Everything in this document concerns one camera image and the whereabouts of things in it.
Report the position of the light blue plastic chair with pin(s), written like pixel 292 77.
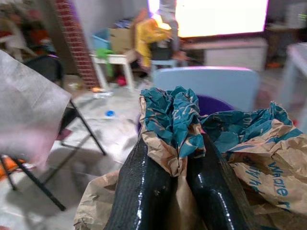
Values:
pixel 216 81

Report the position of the black folding chair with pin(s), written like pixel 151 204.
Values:
pixel 45 67

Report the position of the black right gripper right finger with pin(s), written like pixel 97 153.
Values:
pixel 216 191

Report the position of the purple rubbish bin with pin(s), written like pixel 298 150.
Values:
pixel 213 105

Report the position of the white television cabinet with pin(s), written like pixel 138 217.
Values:
pixel 235 55

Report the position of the small blue lid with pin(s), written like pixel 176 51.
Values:
pixel 109 113

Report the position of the brown cardboard box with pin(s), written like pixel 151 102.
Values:
pixel 121 40

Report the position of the green toy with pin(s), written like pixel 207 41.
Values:
pixel 103 52

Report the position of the brown teal paper bag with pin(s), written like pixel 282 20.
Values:
pixel 172 115

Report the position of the grey cloth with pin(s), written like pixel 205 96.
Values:
pixel 28 107

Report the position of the yellow garment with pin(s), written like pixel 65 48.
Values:
pixel 146 36

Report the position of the small white table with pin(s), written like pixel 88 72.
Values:
pixel 117 58

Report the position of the blue plastic box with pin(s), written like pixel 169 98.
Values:
pixel 100 40

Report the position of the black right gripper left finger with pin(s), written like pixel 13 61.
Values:
pixel 141 191

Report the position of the bright television screen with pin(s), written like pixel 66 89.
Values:
pixel 216 16

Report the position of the person in grey trousers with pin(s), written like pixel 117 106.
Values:
pixel 168 14

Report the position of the red brick pillar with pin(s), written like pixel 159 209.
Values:
pixel 76 48

